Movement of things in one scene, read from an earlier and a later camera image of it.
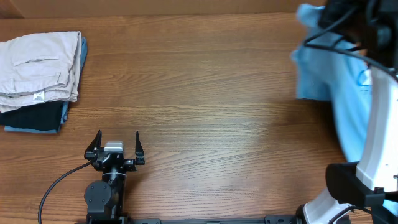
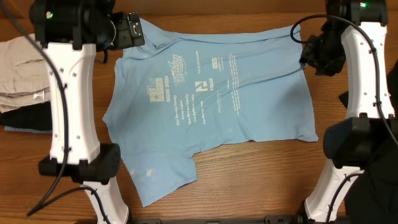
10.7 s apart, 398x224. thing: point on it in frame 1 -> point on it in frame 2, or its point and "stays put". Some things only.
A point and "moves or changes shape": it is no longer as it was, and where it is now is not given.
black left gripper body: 129,165 -> 124,37
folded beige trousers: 40,67 stays put
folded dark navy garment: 45,115 stays put
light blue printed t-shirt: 331,66 moves or changes shape
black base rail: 268,219 stays put
